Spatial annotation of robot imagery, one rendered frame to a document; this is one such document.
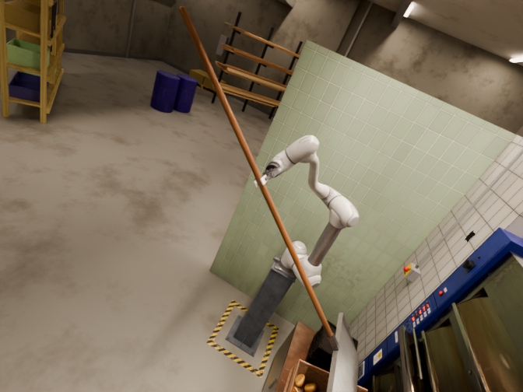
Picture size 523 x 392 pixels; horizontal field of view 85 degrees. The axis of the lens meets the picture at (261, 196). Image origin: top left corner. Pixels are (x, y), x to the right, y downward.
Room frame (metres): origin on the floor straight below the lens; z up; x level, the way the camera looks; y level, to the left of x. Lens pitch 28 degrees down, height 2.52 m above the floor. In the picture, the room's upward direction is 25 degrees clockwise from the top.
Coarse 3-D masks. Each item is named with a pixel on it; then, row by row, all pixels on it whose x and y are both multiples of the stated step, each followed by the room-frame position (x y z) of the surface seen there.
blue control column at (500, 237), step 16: (496, 240) 1.47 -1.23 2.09; (512, 240) 1.40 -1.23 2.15; (480, 256) 1.47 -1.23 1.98; (496, 256) 1.39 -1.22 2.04; (464, 272) 1.46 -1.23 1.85; (480, 272) 1.38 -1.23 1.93; (448, 288) 1.46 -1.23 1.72; (464, 288) 1.38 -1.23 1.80; (432, 304) 1.45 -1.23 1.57; (448, 304) 1.38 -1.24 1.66; (432, 320) 1.38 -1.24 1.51; (384, 352) 1.43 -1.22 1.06
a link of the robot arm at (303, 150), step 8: (304, 136) 1.50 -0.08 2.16; (312, 136) 1.50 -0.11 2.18; (296, 144) 1.48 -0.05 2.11; (304, 144) 1.46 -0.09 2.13; (312, 144) 1.46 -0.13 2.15; (288, 152) 1.47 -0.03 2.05; (296, 152) 1.46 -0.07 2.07; (304, 152) 1.46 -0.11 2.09; (312, 152) 1.47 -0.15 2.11; (296, 160) 1.47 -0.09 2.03; (304, 160) 1.48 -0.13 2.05; (312, 160) 1.53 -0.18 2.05; (312, 168) 1.59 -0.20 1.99; (312, 176) 1.63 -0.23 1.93; (312, 184) 1.67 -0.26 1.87; (320, 184) 1.73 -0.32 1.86; (320, 192) 1.72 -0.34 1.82; (328, 192) 1.76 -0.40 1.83
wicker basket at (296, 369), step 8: (296, 368) 1.28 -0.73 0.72; (304, 368) 1.34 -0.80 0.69; (288, 376) 1.29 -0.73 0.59; (296, 376) 1.32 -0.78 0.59; (312, 376) 1.32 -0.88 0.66; (320, 376) 1.32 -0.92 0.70; (328, 376) 1.31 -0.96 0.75; (288, 384) 1.21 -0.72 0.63; (304, 384) 1.29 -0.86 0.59; (320, 384) 1.31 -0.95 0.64
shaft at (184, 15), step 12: (180, 12) 1.29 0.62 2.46; (192, 24) 1.29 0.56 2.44; (192, 36) 1.27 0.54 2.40; (204, 60) 1.26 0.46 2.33; (216, 84) 1.25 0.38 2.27; (228, 108) 1.23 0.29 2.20; (240, 132) 1.22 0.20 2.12; (240, 144) 1.21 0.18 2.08; (252, 156) 1.22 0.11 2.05; (252, 168) 1.20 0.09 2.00; (264, 192) 1.18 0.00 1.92; (276, 216) 1.17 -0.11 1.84; (288, 240) 1.15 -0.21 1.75; (300, 264) 1.14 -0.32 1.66; (300, 276) 1.13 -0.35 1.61; (312, 300) 1.11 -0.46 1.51; (324, 324) 1.09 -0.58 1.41
